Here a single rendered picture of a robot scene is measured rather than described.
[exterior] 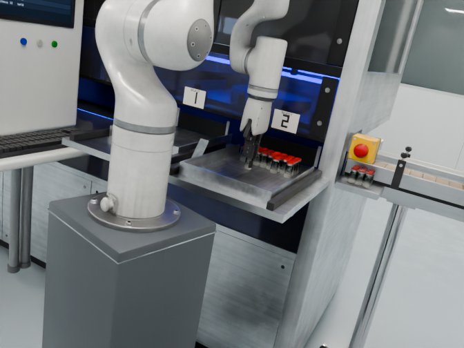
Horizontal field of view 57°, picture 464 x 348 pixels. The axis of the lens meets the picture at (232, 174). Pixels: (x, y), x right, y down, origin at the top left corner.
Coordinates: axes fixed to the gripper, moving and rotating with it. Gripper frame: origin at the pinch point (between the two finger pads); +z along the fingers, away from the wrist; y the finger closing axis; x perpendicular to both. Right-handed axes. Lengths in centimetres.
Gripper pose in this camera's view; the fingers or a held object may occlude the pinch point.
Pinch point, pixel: (250, 150)
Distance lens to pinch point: 125.8
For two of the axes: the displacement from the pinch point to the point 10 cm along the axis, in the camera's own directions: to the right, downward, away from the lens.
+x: 8.7, 2.9, -4.0
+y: -4.6, 1.9, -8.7
